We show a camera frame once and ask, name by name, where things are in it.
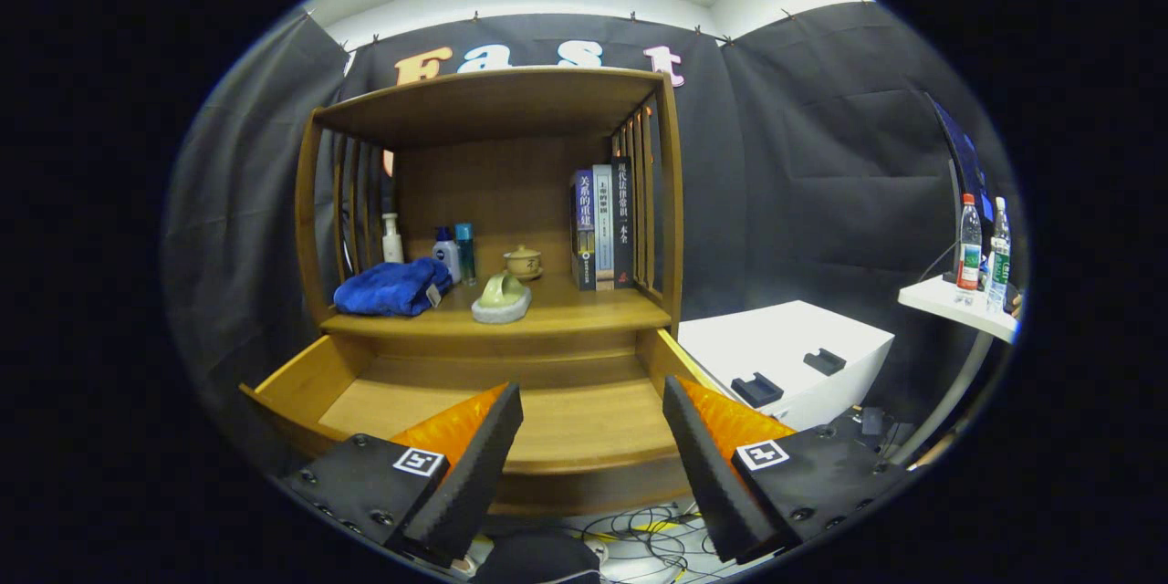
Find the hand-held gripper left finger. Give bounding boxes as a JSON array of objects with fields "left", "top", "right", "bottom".
[{"left": 278, "top": 381, "right": 525, "bottom": 568}]

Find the dark computer monitor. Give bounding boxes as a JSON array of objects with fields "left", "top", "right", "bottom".
[{"left": 926, "top": 91, "right": 996, "bottom": 229}]

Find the red label water bottle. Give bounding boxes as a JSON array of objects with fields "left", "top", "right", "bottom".
[{"left": 955, "top": 193, "right": 984, "bottom": 292}]

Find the wooden cabinet with slatted shelf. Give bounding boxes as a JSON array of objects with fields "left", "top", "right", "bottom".
[{"left": 294, "top": 66, "right": 685, "bottom": 393}]

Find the tangle of floor cables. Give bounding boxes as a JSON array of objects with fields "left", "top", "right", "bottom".
[{"left": 566, "top": 502, "right": 731, "bottom": 584}]

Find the green label water bottle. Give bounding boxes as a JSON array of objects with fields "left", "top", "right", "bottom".
[{"left": 985, "top": 196, "right": 1012, "bottom": 311}]

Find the dark rounded object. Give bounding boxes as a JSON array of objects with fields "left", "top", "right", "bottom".
[{"left": 470, "top": 529, "right": 603, "bottom": 584}]

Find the teal bottle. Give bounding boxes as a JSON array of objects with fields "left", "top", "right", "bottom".
[{"left": 454, "top": 222, "right": 477, "bottom": 287}]

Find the blue spine book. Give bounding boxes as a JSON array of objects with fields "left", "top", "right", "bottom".
[{"left": 570, "top": 168, "right": 597, "bottom": 292}]

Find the white round side table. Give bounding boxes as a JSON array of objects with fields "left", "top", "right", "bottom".
[{"left": 898, "top": 274, "right": 1021, "bottom": 466}]

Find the white bottle with blue cap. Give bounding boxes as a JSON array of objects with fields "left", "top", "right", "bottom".
[{"left": 433, "top": 226, "right": 462, "bottom": 285}]

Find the wooden countertop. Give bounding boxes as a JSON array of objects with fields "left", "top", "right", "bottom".
[{"left": 319, "top": 272, "right": 673, "bottom": 339}]

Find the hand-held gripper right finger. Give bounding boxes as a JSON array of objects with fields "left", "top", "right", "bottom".
[{"left": 662, "top": 374, "right": 913, "bottom": 565}]

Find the beige lidded tea cup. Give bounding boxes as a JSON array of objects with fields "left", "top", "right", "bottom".
[{"left": 503, "top": 244, "right": 544, "bottom": 281}]

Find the black spine book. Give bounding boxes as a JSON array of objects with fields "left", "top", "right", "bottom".
[{"left": 611, "top": 155, "right": 636, "bottom": 289}]

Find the blue towel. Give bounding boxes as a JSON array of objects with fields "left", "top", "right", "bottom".
[{"left": 333, "top": 256, "right": 454, "bottom": 318}]

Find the green brush with white base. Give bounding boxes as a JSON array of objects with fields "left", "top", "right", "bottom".
[{"left": 471, "top": 269, "right": 533, "bottom": 325}]

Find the white drawer cabinet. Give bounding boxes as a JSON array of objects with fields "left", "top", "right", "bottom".
[{"left": 677, "top": 299, "right": 896, "bottom": 433}]

